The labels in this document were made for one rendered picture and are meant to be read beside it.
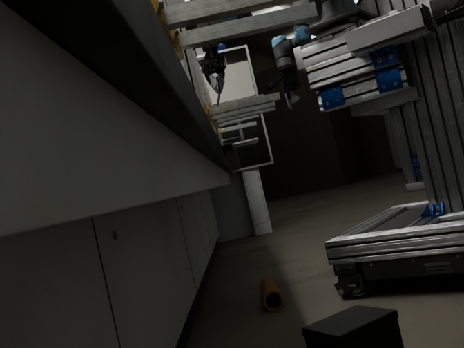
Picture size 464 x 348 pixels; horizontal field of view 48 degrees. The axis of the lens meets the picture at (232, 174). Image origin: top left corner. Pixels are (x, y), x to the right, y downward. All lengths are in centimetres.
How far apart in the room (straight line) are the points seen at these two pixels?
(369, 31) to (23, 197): 174
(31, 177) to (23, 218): 2
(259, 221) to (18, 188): 465
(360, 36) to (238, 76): 308
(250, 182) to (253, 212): 28
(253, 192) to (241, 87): 98
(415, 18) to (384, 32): 11
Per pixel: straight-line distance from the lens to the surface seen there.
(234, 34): 110
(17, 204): 21
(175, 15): 86
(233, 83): 488
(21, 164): 22
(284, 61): 261
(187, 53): 182
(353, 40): 191
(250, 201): 483
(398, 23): 187
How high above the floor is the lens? 52
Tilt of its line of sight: 1 degrees up
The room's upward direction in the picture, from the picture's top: 13 degrees counter-clockwise
